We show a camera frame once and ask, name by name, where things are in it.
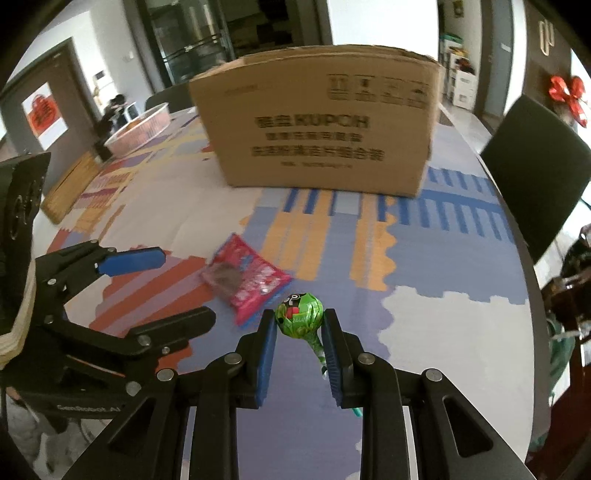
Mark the person's fuzzy white clothing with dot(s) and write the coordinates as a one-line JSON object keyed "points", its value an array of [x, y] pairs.
{"points": [[32, 443]]}

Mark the person's left forearm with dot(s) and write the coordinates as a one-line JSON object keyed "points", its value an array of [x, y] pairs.
{"points": [[18, 341]]}

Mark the white poster red symbol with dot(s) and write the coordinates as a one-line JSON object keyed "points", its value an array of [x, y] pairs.
{"points": [[44, 115]]}

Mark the grey dining chair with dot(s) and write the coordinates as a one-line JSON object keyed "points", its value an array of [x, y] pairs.
{"points": [[168, 99]]}

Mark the pile of oranges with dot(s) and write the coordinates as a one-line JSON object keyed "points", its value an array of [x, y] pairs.
{"points": [[135, 124]]}

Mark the pink snack packet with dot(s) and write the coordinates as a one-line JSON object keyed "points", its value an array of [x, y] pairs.
{"points": [[258, 277]]}

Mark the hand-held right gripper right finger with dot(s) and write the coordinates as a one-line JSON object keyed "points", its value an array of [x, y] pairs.
{"points": [[332, 360]]}

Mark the green lollipop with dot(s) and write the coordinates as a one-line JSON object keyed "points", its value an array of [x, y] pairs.
{"points": [[298, 314]]}

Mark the dark object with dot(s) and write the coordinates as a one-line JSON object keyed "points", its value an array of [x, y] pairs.
{"points": [[113, 113]]}

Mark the patchwork printed tablecloth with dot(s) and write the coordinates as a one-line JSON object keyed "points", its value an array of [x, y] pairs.
{"points": [[438, 258]]}

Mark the white plastic basket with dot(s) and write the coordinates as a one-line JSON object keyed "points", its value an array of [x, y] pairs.
{"points": [[138, 136]]}

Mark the red bow decoration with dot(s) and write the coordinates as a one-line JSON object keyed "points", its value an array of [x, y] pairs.
{"points": [[568, 94]]}

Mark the white drawer cabinet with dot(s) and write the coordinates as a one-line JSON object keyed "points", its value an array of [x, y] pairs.
{"points": [[464, 90]]}

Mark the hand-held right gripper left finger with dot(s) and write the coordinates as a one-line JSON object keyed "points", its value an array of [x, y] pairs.
{"points": [[267, 360]]}

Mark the light wooden box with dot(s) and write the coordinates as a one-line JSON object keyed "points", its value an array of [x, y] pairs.
{"points": [[69, 189]]}

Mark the glass sliding door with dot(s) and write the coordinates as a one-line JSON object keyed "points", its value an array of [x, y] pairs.
{"points": [[194, 41]]}

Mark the dark dining chair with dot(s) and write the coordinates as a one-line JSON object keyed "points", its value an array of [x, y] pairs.
{"points": [[540, 175]]}

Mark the dark wooden door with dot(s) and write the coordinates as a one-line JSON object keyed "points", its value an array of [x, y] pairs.
{"points": [[496, 55]]}

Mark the cardboard box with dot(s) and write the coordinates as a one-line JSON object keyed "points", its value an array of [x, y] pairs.
{"points": [[323, 129]]}

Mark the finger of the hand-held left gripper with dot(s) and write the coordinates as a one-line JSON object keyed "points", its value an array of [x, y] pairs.
{"points": [[175, 327], [134, 261]]}

